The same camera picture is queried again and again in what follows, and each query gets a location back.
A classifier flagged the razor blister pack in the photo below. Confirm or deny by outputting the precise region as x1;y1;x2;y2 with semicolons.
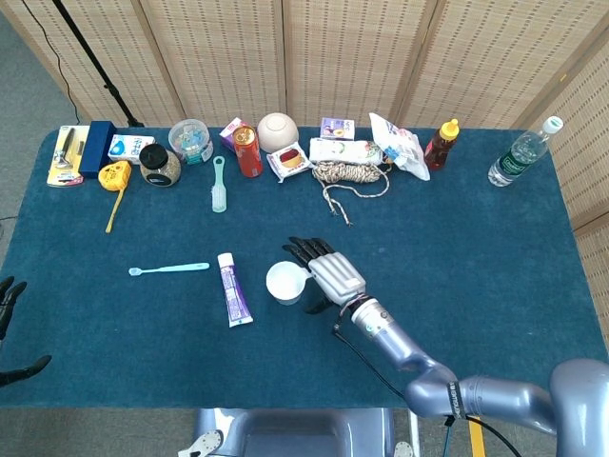
46;125;91;189

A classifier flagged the blue table cloth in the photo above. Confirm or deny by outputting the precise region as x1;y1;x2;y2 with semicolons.
0;126;609;410

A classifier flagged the red drink can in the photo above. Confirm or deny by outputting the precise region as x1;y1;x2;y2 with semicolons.
231;125;265;179

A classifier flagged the white cup with handle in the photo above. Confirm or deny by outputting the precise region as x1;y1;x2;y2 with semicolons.
265;260;315;307

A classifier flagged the glass jar black lid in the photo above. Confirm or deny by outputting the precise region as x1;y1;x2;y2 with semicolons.
138;143;183;188

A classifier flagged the cream upturned bowl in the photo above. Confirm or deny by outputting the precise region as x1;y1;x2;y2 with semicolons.
256;111;300;154

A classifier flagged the grey robot torso base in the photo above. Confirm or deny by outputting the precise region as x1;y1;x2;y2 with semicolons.
178;407;415;457

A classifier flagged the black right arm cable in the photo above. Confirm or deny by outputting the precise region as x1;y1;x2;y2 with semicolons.
331;323;524;457

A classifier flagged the purple toothpaste tube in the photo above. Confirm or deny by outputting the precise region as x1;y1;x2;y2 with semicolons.
217;252;255;328

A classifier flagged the black tripod stand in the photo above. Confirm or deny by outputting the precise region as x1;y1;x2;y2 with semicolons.
50;0;146;129

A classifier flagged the honey bear bottle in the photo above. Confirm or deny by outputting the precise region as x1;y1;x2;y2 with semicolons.
423;118;461;171

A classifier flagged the speckled rope bundle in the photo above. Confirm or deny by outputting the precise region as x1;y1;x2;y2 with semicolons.
311;160;391;228

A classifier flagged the white plastic bag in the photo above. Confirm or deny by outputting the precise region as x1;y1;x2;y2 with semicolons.
368;111;432;182

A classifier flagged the green cleaning brush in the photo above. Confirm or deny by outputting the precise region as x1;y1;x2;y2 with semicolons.
210;155;228;214

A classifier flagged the white long package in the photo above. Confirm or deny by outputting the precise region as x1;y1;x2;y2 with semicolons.
308;137;396;168

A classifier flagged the thin black wall cable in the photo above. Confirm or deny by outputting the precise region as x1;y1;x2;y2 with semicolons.
21;0;82;123

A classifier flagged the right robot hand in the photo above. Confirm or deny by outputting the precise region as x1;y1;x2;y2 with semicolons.
282;236;367;315

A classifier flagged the purple white drink carton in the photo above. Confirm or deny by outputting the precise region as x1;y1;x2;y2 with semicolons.
320;117;357;141

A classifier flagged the small purple box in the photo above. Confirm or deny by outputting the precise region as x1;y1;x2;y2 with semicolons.
219;116;249;152

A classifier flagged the white snack packet red picture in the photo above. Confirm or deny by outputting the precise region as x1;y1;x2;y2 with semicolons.
265;141;314;184

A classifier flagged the dark blue box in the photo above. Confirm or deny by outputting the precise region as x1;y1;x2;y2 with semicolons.
77;120;118;180

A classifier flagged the yellow tape measure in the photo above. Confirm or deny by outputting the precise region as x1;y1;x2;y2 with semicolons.
97;160;133;234

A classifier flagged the white and blue box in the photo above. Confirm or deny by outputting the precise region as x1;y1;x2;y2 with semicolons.
107;133;157;166

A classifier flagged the light blue toothbrush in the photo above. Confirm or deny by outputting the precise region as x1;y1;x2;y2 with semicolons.
128;262;211;277

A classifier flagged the clear water bottle green label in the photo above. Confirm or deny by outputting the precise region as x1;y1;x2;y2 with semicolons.
487;115;565;188

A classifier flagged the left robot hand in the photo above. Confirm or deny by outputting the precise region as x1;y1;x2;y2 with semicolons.
0;275;52;387

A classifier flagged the clear tub of clips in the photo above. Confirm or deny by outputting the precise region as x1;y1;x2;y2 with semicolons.
167;118;215;167

